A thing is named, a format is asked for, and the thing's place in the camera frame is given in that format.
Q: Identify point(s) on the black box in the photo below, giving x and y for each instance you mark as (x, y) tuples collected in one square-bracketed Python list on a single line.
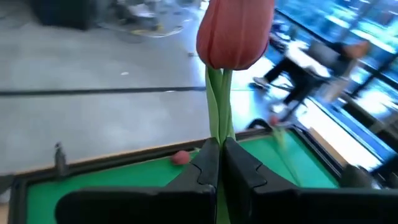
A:
[(62, 12)]

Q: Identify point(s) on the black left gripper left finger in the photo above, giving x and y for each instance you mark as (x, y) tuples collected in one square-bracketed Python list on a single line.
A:
[(186, 202)]

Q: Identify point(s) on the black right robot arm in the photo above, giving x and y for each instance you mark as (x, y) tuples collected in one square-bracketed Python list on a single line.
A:
[(354, 175)]

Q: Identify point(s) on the person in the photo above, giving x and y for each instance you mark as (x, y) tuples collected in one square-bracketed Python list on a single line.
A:
[(298, 74)]

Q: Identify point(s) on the green table mat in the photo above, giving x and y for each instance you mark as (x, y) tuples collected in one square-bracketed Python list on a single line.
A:
[(93, 179)]

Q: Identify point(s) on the dark pink artificial tulip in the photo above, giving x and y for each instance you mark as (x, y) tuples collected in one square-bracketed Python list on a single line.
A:
[(233, 34), (273, 120), (180, 157)]

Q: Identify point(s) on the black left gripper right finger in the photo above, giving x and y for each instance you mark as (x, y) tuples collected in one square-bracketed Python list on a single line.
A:
[(248, 193)]

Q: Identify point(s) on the small black post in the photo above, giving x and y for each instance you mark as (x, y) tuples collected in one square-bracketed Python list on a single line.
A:
[(60, 161)]

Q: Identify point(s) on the green felt table with rim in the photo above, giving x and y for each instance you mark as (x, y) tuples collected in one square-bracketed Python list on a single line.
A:
[(93, 165)]

